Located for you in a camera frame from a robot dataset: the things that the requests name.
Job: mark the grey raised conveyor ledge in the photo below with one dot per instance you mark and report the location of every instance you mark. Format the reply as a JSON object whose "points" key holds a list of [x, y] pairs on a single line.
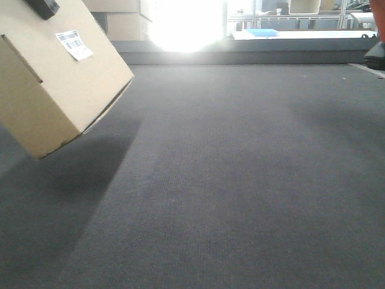
{"points": [[248, 52]]}

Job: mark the brown cardboard package box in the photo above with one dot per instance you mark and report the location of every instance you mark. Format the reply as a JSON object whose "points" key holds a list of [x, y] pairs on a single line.
{"points": [[48, 99]]}

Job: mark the stacked cardboard boxes background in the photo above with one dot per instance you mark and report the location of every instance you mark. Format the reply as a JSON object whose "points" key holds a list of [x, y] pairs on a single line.
{"points": [[124, 20]]}

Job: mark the orange black barcode scanner gun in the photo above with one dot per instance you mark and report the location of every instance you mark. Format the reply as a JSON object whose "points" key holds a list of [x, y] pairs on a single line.
{"points": [[374, 58]]}

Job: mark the blue flat tray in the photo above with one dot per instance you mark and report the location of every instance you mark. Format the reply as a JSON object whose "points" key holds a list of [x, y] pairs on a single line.
{"points": [[266, 32]]}

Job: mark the white barcode shipping label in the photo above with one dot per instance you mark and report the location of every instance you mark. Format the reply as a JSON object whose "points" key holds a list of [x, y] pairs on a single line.
{"points": [[74, 45]]}

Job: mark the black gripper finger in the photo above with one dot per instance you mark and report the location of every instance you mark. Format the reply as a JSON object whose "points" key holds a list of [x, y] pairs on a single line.
{"points": [[46, 9]]}

